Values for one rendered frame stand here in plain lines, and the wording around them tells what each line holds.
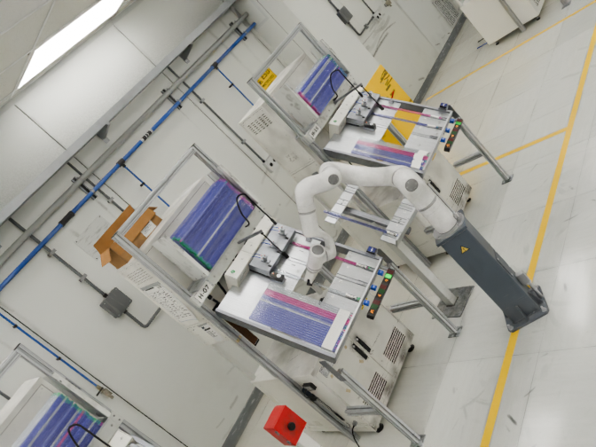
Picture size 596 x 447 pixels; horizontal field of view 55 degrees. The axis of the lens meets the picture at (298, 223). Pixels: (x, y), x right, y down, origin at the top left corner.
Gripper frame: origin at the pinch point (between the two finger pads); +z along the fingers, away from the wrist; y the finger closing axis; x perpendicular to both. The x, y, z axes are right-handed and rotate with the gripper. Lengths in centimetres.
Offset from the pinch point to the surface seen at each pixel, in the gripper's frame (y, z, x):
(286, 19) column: -296, 56, -157
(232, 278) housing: 18.9, 0.4, -39.1
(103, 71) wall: -128, 46, -246
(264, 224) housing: -22.6, 0.5, -41.0
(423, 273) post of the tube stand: -57, 27, 56
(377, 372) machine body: 8, 50, 55
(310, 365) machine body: 31.6, 30.7, 18.7
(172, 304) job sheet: 39, 24, -67
